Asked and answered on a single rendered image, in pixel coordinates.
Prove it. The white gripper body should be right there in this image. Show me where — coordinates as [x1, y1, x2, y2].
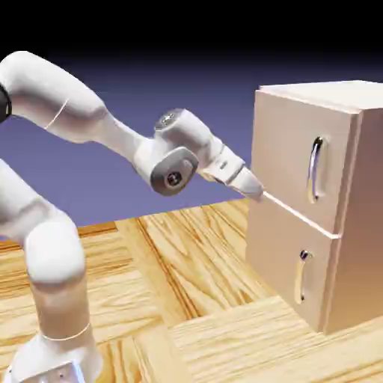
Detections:
[200, 165, 265, 203]

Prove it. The light wood cabinet door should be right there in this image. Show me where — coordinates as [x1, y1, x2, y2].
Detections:
[250, 89, 364, 235]
[245, 193, 342, 334]

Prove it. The light wood cabinet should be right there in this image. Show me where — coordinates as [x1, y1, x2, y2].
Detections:
[245, 79, 383, 335]

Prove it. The curved silver door handle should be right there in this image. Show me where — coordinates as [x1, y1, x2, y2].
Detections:
[294, 249, 311, 305]
[307, 136, 325, 204]

